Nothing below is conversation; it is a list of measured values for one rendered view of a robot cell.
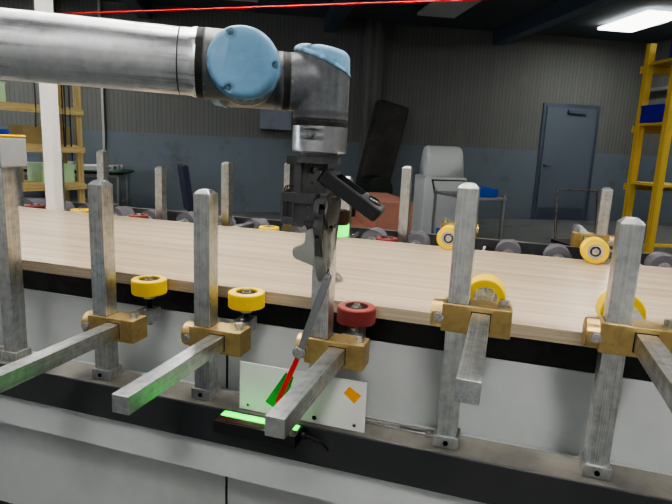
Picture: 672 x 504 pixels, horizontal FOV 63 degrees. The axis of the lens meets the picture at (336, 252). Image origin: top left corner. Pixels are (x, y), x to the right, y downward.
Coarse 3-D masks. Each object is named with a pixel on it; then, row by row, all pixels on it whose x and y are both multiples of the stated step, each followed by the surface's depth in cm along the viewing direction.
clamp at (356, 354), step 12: (300, 336) 104; (336, 336) 104; (348, 336) 104; (312, 348) 103; (324, 348) 102; (348, 348) 100; (360, 348) 100; (312, 360) 103; (348, 360) 101; (360, 360) 100
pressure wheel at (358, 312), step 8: (344, 304) 112; (352, 304) 114; (360, 304) 112; (368, 304) 113; (344, 312) 109; (352, 312) 108; (360, 312) 108; (368, 312) 109; (344, 320) 109; (352, 320) 109; (360, 320) 109; (368, 320) 109; (360, 328) 112
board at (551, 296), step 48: (48, 240) 169; (144, 240) 176; (192, 240) 180; (240, 240) 184; (288, 240) 188; (192, 288) 128; (288, 288) 126; (336, 288) 127; (384, 288) 129; (432, 288) 131; (528, 288) 135; (576, 288) 138; (528, 336) 107; (576, 336) 104
